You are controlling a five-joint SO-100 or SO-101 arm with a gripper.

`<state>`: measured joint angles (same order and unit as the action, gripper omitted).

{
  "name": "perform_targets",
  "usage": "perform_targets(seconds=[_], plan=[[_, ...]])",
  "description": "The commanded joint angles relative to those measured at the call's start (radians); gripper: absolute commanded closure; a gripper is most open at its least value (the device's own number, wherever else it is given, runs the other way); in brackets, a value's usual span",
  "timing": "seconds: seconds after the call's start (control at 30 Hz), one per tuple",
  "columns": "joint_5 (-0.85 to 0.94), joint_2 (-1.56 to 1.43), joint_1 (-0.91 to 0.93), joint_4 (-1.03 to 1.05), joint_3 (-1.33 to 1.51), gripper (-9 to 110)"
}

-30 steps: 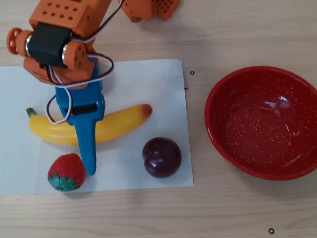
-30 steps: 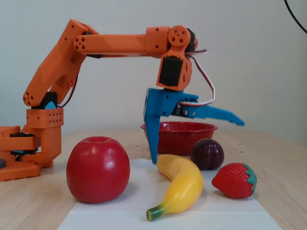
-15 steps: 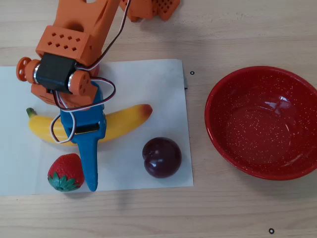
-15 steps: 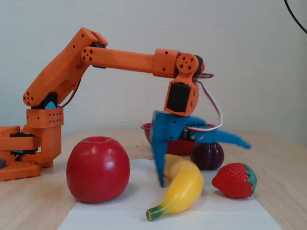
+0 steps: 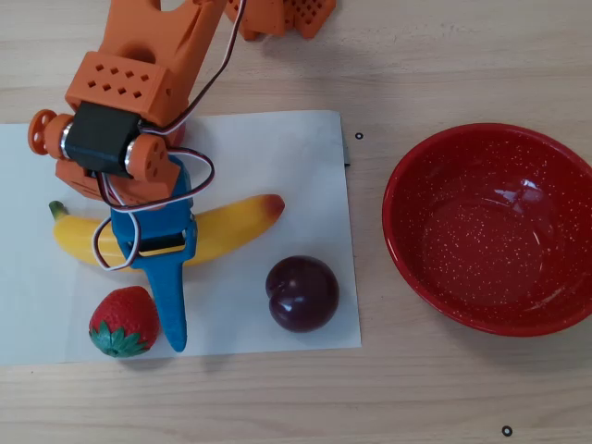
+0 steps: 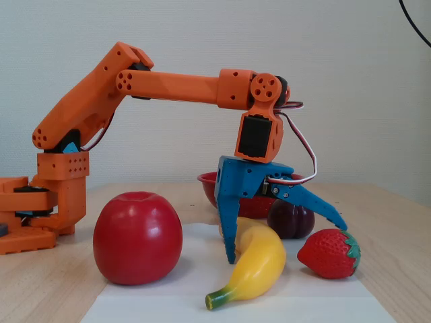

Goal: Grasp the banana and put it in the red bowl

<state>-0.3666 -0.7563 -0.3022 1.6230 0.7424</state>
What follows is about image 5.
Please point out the yellow toy banana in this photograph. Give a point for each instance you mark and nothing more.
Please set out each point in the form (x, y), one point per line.
(231, 222)

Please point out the purple toy plum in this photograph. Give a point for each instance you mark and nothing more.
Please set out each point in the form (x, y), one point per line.
(303, 293)

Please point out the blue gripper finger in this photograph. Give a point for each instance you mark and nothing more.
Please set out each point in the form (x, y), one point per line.
(168, 300)

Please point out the red speckled enamel bowl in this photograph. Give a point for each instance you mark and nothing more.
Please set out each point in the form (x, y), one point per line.
(485, 231)

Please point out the red toy strawberry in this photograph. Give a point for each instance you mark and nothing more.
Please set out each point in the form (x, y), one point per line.
(125, 314)

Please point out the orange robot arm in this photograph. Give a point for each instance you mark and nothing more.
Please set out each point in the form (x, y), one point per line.
(134, 78)

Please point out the grey tape piece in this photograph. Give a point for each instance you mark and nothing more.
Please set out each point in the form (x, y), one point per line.
(347, 157)

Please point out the white paper sheet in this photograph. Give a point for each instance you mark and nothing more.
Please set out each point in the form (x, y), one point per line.
(23, 300)
(277, 176)

